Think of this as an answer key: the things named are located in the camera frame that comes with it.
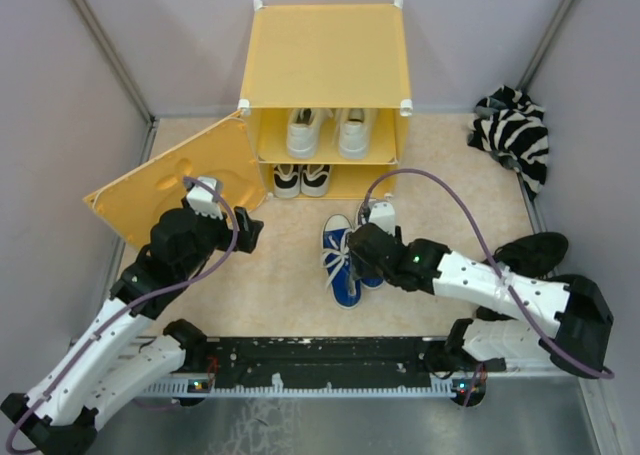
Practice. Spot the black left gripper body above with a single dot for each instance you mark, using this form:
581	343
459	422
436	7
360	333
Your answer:
214	234

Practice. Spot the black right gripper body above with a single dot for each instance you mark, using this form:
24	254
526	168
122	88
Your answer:
359	266

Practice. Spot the blue canvas shoe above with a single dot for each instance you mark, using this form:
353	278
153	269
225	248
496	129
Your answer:
336	262
372	280

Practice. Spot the black white canvas shoe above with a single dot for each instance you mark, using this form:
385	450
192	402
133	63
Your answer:
315	180
286	179

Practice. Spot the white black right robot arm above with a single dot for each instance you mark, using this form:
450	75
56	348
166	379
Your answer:
571	317

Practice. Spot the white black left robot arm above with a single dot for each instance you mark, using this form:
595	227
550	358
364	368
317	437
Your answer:
64	412

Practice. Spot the yellow cabinet door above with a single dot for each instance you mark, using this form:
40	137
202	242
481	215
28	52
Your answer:
133	203

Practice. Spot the yellow plastic shoe cabinet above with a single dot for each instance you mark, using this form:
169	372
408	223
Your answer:
332	56

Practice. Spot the black sneaker lower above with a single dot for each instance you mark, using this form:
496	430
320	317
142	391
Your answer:
543	299

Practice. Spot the black sneaker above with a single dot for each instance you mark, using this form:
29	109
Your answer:
535	255
543	299

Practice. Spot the black sneaker upper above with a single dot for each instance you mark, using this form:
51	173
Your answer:
535	255

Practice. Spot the black white striped cloth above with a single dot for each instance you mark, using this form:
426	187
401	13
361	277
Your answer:
510	127

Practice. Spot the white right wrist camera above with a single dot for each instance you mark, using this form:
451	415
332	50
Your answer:
380	213

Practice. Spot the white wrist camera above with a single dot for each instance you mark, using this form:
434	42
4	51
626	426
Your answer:
380	213
200	200

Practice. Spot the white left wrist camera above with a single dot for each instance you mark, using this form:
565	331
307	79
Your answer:
200	200

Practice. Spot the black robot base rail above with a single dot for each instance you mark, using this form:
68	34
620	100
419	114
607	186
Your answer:
337	367

